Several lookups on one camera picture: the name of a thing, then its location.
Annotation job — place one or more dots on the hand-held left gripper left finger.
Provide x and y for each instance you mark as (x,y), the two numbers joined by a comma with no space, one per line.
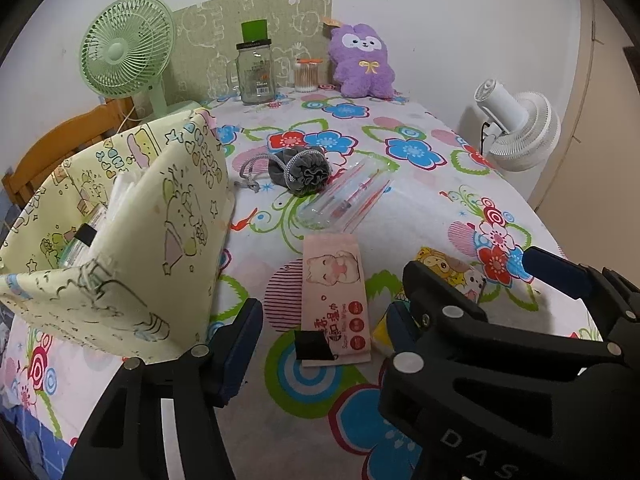
(235,360)

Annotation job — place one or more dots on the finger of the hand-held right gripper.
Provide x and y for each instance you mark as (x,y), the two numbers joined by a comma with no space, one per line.
(555,266)
(445,305)

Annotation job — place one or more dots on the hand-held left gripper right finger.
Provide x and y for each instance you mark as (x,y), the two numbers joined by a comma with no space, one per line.
(400,330)

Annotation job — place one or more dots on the yellow cartoon packet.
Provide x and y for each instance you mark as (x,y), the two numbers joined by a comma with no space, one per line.
(450,270)

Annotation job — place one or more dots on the pink wet wipes packet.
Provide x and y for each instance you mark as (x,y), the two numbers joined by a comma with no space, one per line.
(335,290)

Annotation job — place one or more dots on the yellow printed fabric bin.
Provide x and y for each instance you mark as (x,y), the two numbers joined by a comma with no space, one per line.
(160,240)

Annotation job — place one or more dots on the white tissue pack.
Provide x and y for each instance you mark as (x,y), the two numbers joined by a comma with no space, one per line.
(82,255)

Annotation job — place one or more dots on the clear toothbrush pack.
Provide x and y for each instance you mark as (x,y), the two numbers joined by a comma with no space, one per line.
(350,195)

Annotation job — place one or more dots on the white standing fan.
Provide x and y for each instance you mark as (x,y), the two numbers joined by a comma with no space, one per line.
(525,125)

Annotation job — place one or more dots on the beige door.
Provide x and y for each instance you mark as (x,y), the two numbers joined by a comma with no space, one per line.
(605,85)

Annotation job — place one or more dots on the purple plush bunny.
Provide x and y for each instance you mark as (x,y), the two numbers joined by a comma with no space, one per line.
(362,65)

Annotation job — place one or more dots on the cotton swab jar orange lid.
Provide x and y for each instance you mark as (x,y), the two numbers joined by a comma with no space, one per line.
(308,77)

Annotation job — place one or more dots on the glass jar with black lid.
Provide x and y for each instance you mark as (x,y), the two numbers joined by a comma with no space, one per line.
(255,77)

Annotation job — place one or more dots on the green desk fan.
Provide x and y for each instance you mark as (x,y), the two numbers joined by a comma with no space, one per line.
(120,50)

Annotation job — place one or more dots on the green printed board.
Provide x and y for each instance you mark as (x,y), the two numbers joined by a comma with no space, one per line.
(210,25)

